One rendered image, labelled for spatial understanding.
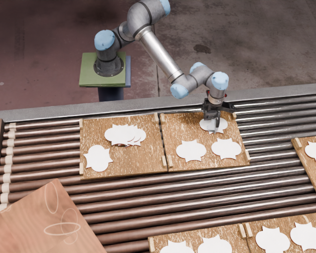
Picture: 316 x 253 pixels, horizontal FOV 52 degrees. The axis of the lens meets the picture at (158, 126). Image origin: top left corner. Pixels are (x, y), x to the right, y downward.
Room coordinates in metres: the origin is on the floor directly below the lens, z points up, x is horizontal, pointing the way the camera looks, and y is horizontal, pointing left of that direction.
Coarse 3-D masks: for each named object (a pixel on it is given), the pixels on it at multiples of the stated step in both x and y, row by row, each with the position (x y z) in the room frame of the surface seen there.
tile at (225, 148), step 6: (216, 144) 0.95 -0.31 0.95; (222, 144) 0.96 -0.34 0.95; (228, 144) 0.96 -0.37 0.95; (234, 144) 0.96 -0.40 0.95; (216, 150) 0.92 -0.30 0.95; (222, 150) 0.92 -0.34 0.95; (228, 150) 0.92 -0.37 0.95; (234, 150) 0.93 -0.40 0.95; (240, 150) 0.93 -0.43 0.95; (222, 156) 0.88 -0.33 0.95; (228, 156) 0.89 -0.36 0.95; (234, 156) 0.89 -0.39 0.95
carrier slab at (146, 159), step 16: (96, 128) 0.98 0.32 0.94; (144, 128) 1.01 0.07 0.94; (80, 144) 0.87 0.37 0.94; (96, 144) 0.88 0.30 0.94; (144, 144) 0.91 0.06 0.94; (160, 144) 0.92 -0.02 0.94; (80, 160) 0.78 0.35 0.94; (112, 160) 0.80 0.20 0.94; (128, 160) 0.81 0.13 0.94; (144, 160) 0.82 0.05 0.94; (160, 160) 0.83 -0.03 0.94; (80, 176) 0.70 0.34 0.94; (96, 176) 0.71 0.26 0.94; (112, 176) 0.72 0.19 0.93
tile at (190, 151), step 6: (186, 144) 0.93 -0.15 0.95; (192, 144) 0.94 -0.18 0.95; (198, 144) 0.94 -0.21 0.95; (180, 150) 0.89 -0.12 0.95; (186, 150) 0.90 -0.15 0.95; (192, 150) 0.90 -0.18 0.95; (198, 150) 0.90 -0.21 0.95; (204, 150) 0.91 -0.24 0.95; (180, 156) 0.86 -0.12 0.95; (186, 156) 0.86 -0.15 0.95; (192, 156) 0.87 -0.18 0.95; (198, 156) 0.87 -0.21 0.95; (186, 162) 0.83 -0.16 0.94
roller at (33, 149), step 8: (272, 120) 1.17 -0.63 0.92; (280, 120) 1.17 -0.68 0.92; (288, 120) 1.18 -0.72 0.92; (296, 120) 1.19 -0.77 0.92; (304, 120) 1.20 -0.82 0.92; (312, 120) 1.20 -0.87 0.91; (240, 128) 1.10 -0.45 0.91; (248, 128) 1.11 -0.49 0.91; (256, 128) 1.11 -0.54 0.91; (264, 128) 1.13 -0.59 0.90; (48, 144) 0.87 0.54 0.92; (56, 144) 0.87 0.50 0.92; (64, 144) 0.88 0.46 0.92; (72, 144) 0.88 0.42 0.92; (8, 152) 0.80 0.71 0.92; (16, 152) 0.81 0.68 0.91; (24, 152) 0.81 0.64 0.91; (32, 152) 0.82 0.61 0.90; (40, 152) 0.83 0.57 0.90
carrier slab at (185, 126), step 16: (192, 112) 1.15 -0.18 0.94; (224, 112) 1.18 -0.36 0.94; (176, 128) 1.04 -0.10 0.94; (192, 128) 1.05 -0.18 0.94; (176, 144) 0.93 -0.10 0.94; (208, 144) 0.95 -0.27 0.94; (240, 144) 0.97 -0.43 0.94; (176, 160) 0.84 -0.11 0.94; (208, 160) 0.86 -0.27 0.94; (224, 160) 0.87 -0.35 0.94; (240, 160) 0.88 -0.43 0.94
